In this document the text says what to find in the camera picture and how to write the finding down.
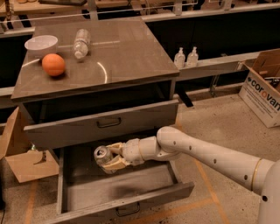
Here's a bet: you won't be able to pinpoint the brown cardboard pieces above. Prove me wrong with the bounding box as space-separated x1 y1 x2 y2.
0 108 59 183

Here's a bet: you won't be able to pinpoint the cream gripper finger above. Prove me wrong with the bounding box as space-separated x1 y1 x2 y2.
101 155 130 171
106 143 123 155

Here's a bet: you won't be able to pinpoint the upper open grey drawer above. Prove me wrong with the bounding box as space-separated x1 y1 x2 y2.
24 100 179 149

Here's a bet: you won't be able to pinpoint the white bowl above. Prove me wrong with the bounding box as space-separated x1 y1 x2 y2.
24 35 58 59

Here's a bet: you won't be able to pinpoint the white corovan cardboard box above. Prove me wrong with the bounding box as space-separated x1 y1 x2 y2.
239 49 280 128

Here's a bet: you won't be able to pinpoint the orange fruit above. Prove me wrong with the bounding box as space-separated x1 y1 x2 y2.
42 53 66 77

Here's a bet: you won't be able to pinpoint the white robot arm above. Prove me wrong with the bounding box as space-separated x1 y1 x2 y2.
101 126 280 224

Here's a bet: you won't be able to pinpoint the clear plastic water bottle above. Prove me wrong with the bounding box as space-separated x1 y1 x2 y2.
73 29 91 60

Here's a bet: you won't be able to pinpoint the grey drawer cabinet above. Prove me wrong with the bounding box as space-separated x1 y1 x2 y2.
10 16 195 224

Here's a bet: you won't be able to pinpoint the open grey drawer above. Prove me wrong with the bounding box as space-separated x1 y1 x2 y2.
24 100 179 149
43 129 195 224

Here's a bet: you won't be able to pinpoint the lower open grey drawer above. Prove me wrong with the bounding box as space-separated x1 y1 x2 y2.
43 129 195 224

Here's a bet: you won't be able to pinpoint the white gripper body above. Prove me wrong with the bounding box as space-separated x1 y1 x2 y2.
122 138 144 166

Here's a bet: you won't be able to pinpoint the right sanitizer bottle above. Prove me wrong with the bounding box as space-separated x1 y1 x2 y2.
186 46 199 67

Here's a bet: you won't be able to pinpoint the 7up soda can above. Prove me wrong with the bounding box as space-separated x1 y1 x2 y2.
94 146 116 174

